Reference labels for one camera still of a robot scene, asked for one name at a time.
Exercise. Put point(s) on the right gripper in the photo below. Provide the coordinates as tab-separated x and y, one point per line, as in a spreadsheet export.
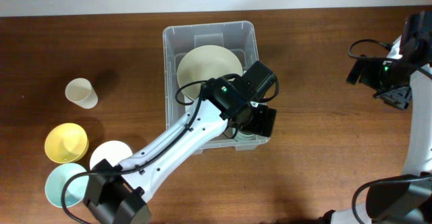
367	77

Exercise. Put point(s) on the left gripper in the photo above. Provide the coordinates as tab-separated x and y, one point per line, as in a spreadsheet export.
265	123

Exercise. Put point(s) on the grey plastic cup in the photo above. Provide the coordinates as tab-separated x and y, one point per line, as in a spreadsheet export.
243	136

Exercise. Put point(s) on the cream plate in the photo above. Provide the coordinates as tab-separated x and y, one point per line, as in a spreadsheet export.
206	62

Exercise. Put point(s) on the cream plastic cup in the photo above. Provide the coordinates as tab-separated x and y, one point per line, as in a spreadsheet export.
80	92

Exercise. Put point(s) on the yellow small bowl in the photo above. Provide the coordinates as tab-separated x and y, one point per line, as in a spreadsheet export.
66	143

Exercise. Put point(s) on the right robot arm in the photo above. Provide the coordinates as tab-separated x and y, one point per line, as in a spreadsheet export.
402	80

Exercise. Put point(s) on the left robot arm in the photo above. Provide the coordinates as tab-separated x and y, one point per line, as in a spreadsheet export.
120	193

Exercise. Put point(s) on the clear plastic storage bin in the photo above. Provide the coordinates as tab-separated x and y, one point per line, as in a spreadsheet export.
238	37

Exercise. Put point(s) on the mint green small bowl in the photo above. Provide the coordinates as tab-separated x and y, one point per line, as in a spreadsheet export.
56	181

